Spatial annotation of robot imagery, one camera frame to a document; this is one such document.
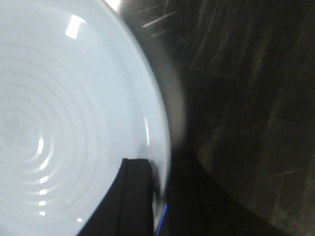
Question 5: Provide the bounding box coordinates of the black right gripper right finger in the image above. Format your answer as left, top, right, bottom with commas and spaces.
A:
158, 157, 269, 236

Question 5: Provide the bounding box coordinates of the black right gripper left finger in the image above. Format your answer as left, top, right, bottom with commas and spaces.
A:
79, 159, 154, 236

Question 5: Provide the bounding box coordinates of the pale blue plate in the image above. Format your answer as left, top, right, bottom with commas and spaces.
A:
0, 0, 170, 236

